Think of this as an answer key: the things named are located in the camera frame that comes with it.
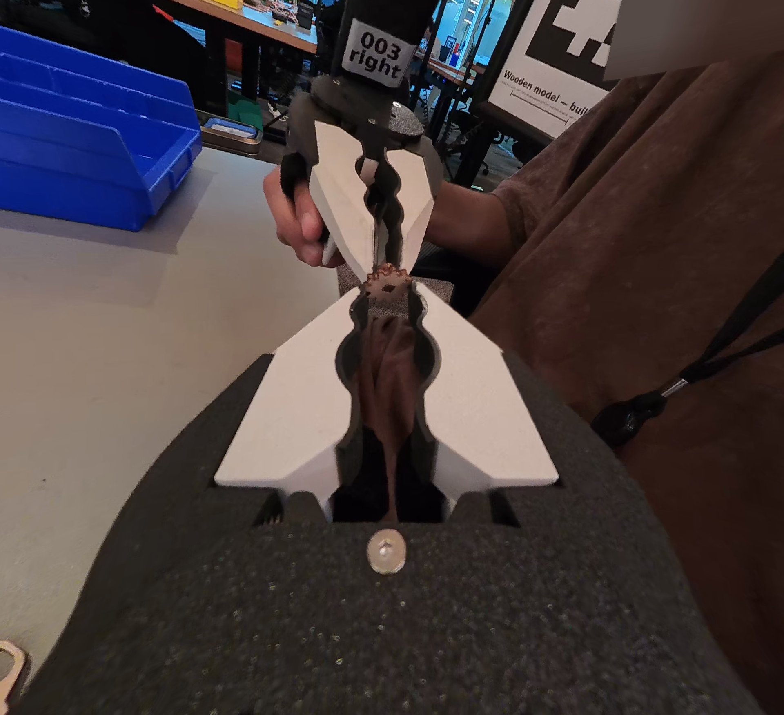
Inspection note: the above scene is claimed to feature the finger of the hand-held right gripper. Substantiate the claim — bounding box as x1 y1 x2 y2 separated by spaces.
358 147 436 276
309 120 377 278

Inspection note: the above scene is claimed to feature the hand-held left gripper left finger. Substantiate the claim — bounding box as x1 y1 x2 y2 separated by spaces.
213 286 372 523

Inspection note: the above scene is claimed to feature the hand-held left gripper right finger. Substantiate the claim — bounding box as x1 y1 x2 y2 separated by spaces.
412 280 561 521

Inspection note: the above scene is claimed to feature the small wooden gear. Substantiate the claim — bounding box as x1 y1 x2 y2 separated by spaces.
361 263 413 305

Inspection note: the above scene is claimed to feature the person's right forearm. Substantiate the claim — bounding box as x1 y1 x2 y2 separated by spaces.
424 178 523 267

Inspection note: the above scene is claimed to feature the wooden model part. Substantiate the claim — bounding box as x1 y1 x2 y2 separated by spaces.
0 640 29 708

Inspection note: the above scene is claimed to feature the person's right hand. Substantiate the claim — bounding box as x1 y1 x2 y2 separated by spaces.
262 167 347 269

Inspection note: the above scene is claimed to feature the long wooden table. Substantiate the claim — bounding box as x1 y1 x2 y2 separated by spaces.
428 55 486 86

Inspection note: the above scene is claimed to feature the metal tin with blue lid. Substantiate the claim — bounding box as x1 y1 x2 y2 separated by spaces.
201 116 265 158

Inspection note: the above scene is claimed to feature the green plastic bin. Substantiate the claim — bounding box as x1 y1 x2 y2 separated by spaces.
228 90 265 132

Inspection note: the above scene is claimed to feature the wooden workbench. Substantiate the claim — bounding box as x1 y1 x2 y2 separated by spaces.
78 0 321 118

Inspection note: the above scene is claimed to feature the black and white marker poster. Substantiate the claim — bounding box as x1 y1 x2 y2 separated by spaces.
470 0 641 141

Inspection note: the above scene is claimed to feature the blue plastic storage bin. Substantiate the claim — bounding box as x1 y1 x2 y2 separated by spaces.
0 25 204 233

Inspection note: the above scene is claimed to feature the black lanyard with badge reel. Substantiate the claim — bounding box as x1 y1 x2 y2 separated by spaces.
590 248 784 451

